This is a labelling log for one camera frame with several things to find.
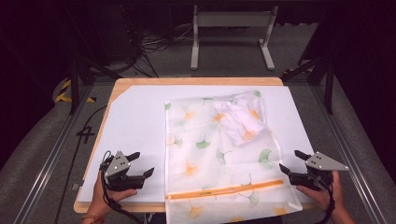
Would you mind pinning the leaf print zipper storage bag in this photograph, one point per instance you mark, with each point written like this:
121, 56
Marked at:
202, 161

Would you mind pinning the white paper sheet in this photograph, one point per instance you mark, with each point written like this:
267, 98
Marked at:
137, 124

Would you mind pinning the black metal stand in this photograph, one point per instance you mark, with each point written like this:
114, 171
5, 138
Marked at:
328, 84
74, 81

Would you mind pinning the white folded garment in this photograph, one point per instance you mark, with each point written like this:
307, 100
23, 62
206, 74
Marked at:
241, 124

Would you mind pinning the person's left hand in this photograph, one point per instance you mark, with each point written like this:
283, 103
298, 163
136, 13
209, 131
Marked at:
99, 199

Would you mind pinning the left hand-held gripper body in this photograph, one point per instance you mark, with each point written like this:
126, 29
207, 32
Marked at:
115, 166

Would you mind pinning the white metal stand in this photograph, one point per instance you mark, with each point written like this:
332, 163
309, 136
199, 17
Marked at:
233, 19

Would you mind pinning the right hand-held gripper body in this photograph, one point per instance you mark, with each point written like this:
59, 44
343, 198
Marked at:
323, 163

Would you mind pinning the person's right hand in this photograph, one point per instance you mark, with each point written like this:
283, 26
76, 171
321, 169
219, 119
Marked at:
327, 194

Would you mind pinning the aluminium rail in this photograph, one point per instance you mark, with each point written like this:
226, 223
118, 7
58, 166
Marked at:
348, 146
49, 155

